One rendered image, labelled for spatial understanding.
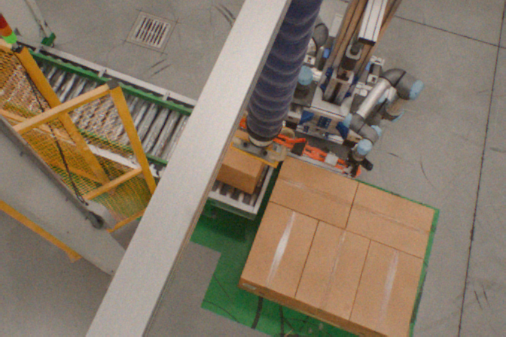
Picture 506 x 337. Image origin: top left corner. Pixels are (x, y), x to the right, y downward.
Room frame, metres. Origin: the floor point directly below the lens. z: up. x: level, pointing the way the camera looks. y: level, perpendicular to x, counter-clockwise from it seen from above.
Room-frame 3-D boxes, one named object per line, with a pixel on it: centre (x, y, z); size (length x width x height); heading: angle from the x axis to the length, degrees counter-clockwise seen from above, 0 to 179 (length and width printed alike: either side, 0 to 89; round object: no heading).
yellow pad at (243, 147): (1.20, -0.04, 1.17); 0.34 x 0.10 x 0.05; 75
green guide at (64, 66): (1.85, 1.26, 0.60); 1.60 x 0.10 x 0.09; 79
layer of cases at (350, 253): (0.86, -0.77, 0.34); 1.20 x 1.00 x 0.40; 79
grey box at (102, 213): (0.54, 0.73, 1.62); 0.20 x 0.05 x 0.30; 79
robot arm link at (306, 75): (1.78, -0.28, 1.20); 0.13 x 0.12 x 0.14; 37
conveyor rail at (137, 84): (1.83, 0.90, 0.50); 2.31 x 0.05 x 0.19; 79
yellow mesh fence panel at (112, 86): (0.78, 0.95, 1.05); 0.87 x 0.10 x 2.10; 131
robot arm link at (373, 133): (1.25, -0.66, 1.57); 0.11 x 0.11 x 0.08; 62
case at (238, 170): (1.36, 0.17, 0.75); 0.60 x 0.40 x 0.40; 76
